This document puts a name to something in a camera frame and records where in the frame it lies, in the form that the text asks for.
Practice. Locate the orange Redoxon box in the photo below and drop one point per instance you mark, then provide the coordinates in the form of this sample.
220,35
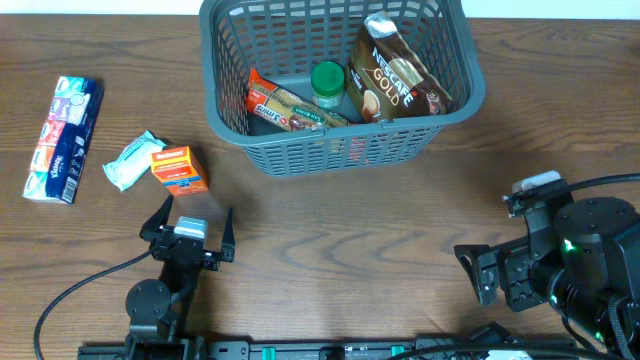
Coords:
179,171

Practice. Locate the green lid glass jar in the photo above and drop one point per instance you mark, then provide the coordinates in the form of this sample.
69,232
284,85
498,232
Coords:
327,81

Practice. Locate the grey plastic basket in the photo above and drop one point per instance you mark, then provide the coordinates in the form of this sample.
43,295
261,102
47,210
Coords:
283,40

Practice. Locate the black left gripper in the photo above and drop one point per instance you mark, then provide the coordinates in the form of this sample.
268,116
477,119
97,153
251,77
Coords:
211,261

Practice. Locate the brown Nescafe Gold coffee bag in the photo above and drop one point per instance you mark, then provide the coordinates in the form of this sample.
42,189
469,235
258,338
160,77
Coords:
386,80

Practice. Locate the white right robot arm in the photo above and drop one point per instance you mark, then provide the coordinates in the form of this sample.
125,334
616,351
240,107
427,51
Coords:
579,256

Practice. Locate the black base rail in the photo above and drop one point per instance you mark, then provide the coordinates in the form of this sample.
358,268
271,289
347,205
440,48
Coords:
243,350

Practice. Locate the light blue tissue packet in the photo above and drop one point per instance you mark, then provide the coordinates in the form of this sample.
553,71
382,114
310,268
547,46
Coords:
134,161

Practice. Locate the orange spaghetti pasta packet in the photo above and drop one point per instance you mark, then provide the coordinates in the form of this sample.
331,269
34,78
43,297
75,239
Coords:
286,111

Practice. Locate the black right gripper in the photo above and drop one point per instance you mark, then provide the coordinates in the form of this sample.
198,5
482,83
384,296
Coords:
507,273

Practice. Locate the Kleenex tissue multipack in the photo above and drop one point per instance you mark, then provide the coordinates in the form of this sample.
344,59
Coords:
58,160

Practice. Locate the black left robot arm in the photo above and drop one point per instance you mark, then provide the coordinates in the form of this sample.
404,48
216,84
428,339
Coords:
158,308

